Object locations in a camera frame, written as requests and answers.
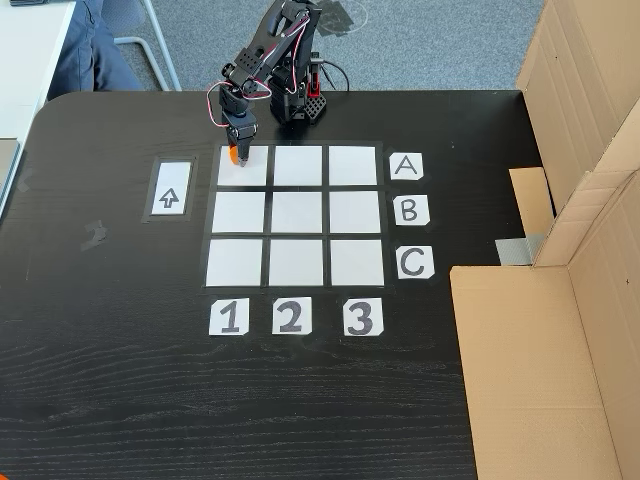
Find white nine-square grid sheet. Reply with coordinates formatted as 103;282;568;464
201;140;397;292

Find white arrow paper sheet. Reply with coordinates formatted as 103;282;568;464
149;160;193;217

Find red black clamp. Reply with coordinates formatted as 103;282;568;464
306;51;325;100

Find dark floor tape patch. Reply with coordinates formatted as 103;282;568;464
314;0;370;39

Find paper sheet letter A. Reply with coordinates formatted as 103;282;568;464
388;152;426;183

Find paper sheet number 1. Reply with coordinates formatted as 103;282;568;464
208;298;250;337

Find clear tape scraps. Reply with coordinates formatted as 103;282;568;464
78;218;110;255

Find paper sheet number 2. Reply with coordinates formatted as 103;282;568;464
271;296;313;336

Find person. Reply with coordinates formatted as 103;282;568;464
46;0;147;102

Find paper sheet letter B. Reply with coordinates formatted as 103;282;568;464
393;194;432;228

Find paper sheet number 3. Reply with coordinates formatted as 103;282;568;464
342;297;386;338

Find paper sheet letter C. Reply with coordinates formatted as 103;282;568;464
396;245;436;282

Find white desk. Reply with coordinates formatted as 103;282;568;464
0;0;77;221

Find grey tape strip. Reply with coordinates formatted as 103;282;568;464
494;233;545;267

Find brown cardboard box panel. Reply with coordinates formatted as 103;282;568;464
449;169;640;480
508;0;640;267

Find red white servo wire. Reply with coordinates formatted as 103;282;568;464
205;9;312;132

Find metal frame chair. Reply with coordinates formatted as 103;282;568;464
99;0;182;92

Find thin dark cable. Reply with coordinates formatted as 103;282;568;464
319;59;352;94

